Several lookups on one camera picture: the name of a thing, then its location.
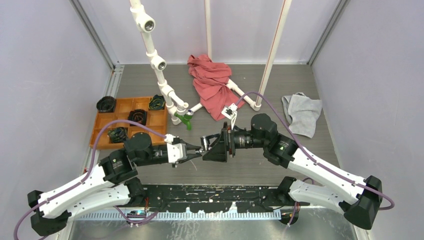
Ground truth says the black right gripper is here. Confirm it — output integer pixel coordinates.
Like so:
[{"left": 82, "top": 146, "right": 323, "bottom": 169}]
[{"left": 203, "top": 121, "right": 268, "bottom": 162}]

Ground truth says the chrome water faucet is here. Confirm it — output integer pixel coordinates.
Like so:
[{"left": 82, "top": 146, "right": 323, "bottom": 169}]
[{"left": 195, "top": 133, "right": 219, "bottom": 154}]

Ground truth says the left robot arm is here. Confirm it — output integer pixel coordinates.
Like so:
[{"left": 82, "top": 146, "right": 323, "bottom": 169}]
[{"left": 27, "top": 132, "right": 202, "bottom": 237}]

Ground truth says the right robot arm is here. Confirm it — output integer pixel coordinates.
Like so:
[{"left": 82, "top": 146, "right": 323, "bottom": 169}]
[{"left": 201, "top": 113, "right": 383, "bottom": 230}]

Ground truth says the green plastic faucet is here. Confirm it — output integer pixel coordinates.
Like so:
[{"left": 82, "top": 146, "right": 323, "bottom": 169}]
[{"left": 174, "top": 109, "right": 194, "bottom": 131}]

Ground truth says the orange compartment tray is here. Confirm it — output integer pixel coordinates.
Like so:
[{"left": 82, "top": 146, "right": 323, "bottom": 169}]
[{"left": 89, "top": 96, "right": 168, "bottom": 150}]

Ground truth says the rolled green tie in tray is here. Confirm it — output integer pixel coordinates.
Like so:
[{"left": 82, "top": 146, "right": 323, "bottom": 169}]
[{"left": 148, "top": 94, "right": 166, "bottom": 111}]

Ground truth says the rolled dark red tie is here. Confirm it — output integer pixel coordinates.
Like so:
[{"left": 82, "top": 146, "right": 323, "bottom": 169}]
[{"left": 127, "top": 109, "right": 148, "bottom": 126}]

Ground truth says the red cloth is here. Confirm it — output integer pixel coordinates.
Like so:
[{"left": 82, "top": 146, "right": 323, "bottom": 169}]
[{"left": 187, "top": 54, "right": 239, "bottom": 121}]

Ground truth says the unrolled dark patterned necktie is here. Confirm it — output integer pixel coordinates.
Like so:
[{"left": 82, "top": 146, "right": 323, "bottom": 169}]
[{"left": 107, "top": 127, "right": 128, "bottom": 144}]

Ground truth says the grey cloth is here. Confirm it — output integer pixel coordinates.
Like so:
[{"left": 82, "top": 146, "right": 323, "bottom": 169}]
[{"left": 281, "top": 92, "right": 323, "bottom": 139}]

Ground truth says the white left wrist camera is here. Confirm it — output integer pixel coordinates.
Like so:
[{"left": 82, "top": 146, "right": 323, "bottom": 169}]
[{"left": 164, "top": 133, "right": 187, "bottom": 164}]

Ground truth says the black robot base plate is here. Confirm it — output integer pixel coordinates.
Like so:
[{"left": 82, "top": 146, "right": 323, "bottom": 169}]
[{"left": 114, "top": 184, "right": 311, "bottom": 214}]

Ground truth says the white PVC pipe frame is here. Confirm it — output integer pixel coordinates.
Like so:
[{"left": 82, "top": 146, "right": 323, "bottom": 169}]
[{"left": 130, "top": 0, "right": 292, "bottom": 130}]

